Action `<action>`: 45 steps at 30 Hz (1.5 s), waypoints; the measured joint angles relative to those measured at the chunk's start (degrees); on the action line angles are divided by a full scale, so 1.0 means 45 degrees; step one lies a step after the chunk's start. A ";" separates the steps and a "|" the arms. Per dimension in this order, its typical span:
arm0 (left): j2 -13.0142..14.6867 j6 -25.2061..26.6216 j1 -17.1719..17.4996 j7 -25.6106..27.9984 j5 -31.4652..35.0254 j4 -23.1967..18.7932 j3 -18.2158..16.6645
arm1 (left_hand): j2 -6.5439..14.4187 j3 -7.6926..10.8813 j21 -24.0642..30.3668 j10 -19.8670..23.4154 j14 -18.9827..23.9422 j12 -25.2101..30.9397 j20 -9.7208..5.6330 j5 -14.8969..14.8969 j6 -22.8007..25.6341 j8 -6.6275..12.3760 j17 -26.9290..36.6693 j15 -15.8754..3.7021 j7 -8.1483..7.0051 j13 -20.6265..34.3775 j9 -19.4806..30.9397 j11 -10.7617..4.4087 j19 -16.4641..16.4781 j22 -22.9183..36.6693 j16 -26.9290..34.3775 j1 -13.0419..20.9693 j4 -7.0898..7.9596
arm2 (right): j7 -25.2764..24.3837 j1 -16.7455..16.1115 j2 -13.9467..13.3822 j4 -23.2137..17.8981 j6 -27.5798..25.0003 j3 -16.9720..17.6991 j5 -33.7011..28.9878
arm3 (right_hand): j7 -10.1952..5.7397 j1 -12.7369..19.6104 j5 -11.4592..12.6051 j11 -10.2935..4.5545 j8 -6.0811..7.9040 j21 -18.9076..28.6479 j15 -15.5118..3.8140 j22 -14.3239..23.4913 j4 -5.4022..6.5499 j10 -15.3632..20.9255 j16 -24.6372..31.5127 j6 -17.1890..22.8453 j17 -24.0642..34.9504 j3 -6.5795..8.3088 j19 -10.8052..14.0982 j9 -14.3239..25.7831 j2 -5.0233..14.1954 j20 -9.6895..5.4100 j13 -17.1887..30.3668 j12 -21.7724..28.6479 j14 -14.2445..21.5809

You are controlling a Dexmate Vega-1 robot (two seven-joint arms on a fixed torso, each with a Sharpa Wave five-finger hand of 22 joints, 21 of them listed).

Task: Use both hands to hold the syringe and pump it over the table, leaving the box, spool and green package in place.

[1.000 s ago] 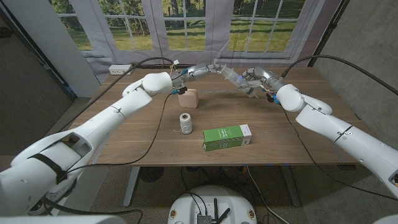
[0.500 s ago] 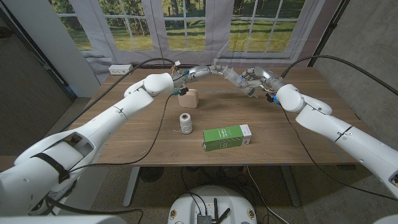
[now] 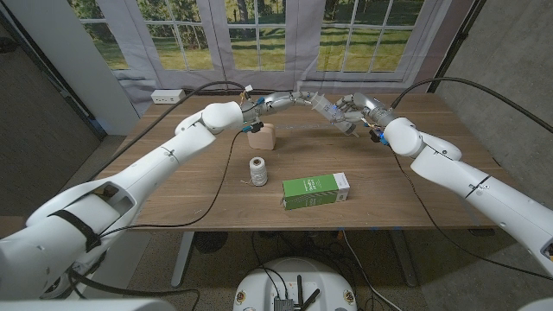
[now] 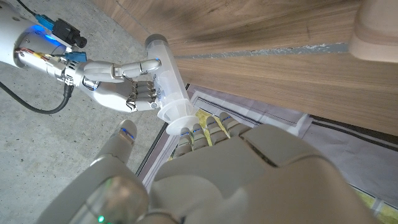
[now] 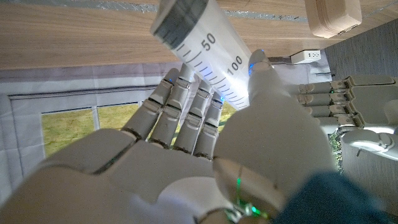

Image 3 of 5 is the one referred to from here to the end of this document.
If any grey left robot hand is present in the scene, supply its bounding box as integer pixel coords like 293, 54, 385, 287
254, 90, 319, 116

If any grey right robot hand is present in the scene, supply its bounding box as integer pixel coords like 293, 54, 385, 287
334, 92, 394, 130

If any large clear plastic syringe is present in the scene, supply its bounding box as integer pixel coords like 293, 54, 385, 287
308, 92, 360, 138

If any white left shoulder cover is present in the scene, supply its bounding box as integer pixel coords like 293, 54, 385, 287
0, 297, 176, 311

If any white right shoulder cover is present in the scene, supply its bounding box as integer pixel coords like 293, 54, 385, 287
517, 297, 553, 311

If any beige rounded box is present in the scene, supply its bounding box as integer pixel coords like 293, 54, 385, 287
246, 123, 277, 151

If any green and white package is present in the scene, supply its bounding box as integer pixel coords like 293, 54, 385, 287
282, 172, 351, 212

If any brown cardboard box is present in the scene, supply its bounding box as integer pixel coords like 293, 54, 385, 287
0, 215, 29, 238

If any blue right wrist connector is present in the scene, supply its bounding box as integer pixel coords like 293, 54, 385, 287
370, 128, 390, 146

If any printed window backdrop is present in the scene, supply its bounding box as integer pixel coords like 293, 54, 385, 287
67, 0, 476, 116

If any white power strip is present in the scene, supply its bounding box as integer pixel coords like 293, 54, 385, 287
150, 88, 187, 105

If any black backdrop stand pole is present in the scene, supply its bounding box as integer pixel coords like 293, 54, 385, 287
426, 0, 487, 94

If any grey table leg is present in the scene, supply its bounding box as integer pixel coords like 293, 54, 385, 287
171, 231, 195, 289
388, 228, 419, 289

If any black round floor object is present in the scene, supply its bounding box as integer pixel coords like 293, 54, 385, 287
193, 232, 229, 255

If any white robot torso base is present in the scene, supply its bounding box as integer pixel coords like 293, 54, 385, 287
232, 257, 359, 311

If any black antenna module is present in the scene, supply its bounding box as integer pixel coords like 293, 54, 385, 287
273, 274, 321, 311

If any white pillar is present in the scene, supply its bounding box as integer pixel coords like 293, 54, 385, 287
3, 0, 142, 137

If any white string spool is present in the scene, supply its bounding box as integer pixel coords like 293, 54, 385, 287
248, 156, 269, 187

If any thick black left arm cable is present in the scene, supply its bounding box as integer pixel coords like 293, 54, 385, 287
86, 80, 247, 182

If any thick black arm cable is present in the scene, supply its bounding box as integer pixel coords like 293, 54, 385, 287
390, 76, 553, 134
86, 80, 247, 182

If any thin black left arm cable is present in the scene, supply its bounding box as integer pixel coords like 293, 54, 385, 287
99, 129, 243, 238

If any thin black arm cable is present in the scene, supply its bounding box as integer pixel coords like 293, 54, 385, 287
99, 129, 243, 238
391, 146, 553, 282

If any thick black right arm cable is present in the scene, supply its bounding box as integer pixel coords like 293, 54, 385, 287
390, 76, 553, 134

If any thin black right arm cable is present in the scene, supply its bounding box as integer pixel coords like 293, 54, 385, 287
391, 146, 553, 282

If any white floor cable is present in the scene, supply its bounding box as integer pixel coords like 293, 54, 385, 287
340, 231, 403, 311

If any black torso cable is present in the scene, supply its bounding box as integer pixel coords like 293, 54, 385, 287
251, 232, 289, 299

